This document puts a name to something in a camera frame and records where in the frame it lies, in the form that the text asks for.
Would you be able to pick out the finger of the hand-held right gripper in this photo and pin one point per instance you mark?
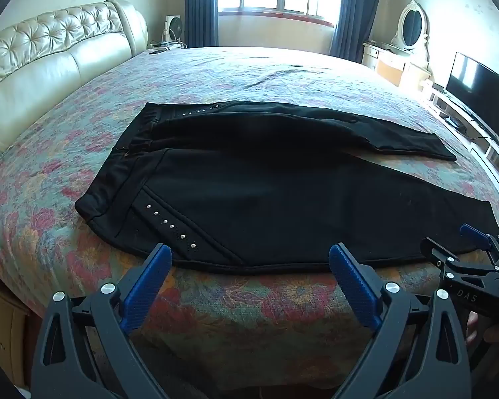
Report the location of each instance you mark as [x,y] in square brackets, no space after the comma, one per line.
[474,232]
[434,250]

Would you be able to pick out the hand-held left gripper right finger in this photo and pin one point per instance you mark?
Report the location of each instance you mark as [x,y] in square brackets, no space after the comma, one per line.
[353,286]

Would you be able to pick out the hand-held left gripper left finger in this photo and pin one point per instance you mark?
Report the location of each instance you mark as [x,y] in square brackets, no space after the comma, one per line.
[149,282]

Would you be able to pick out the black pants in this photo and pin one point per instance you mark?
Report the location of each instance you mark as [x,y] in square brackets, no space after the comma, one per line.
[274,183]

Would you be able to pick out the person's right hand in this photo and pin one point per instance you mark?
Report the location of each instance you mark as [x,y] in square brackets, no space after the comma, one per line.
[472,327]

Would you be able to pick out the white television stand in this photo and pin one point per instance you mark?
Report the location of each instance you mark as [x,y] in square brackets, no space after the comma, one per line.
[492,151]

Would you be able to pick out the black set-top box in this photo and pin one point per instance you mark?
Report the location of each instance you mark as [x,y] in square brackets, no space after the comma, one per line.
[456,121]

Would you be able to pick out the black television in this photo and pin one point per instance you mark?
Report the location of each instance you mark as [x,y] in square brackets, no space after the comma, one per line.
[482,91]

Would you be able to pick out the white dresser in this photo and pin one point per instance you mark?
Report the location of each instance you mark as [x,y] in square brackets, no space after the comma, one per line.
[393,68]

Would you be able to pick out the white oval vanity mirror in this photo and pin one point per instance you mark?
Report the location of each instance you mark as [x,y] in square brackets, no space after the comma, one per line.
[411,29]

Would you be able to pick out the bed with floral bedspread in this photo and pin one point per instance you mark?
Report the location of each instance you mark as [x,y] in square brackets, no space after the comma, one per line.
[274,75]

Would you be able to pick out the dark remote control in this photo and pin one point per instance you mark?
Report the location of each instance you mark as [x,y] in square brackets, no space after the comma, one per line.
[156,51]

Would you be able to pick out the cream tufted leather headboard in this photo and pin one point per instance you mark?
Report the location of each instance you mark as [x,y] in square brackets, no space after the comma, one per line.
[45,62]

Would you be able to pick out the blue curtain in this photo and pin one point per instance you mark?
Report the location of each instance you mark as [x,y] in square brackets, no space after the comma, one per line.
[353,12]
[201,4]

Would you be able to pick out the white fan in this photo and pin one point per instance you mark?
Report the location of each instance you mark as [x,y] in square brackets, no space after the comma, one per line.
[173,29]

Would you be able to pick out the cream leather bed frame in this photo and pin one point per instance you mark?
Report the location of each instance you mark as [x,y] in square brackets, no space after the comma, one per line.
[4,332]

